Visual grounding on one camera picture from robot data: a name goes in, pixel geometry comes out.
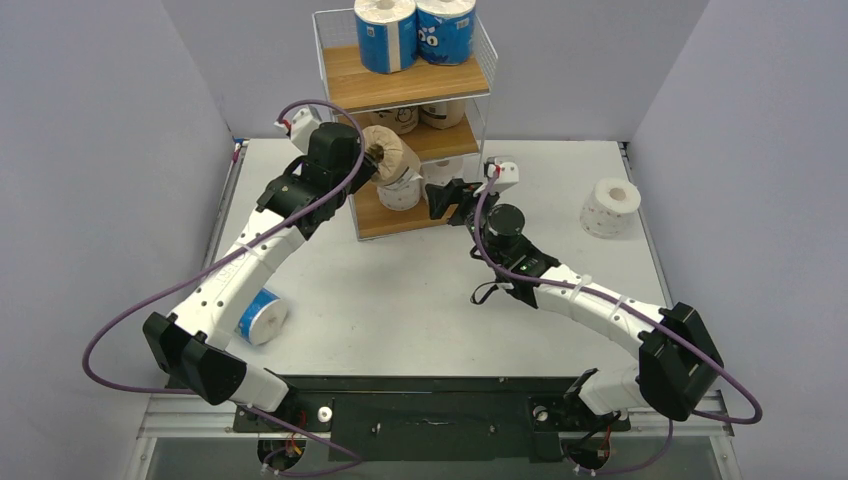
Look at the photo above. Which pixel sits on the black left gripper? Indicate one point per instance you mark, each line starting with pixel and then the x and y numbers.
pixel 368 168

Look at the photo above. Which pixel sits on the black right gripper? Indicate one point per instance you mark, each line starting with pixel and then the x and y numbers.
pixel 460 204

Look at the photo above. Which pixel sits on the white dotted roll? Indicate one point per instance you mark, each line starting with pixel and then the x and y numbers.
pixel 441 172
pixel 403 194

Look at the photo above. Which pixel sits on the brown cartoon printed roll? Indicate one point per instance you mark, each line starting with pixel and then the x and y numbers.
pixel 401 120

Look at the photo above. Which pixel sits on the brown paper roll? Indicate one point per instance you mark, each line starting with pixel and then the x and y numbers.
pixel 442 115

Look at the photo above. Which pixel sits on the white wire wooden shelf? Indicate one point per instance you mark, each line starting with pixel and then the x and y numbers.
pixel 350 85

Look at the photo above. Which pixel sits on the blue white roll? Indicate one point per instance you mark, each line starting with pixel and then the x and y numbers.
pixel 386 33
pixel 445 30

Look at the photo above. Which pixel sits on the blue roll edge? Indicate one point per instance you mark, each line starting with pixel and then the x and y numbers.
pixel 263 319

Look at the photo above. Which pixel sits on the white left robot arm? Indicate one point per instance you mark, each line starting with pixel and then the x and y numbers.
pixel 190 343

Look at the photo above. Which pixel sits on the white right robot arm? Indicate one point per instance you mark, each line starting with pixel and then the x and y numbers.
pixel 675 354

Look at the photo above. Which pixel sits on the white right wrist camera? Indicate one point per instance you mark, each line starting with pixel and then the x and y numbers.
pixel 502 172

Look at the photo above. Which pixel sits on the white roll near right wall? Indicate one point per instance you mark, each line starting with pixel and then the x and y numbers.
pixel 610 208

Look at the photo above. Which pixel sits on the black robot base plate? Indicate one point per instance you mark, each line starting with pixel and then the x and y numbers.
pixel 394 418

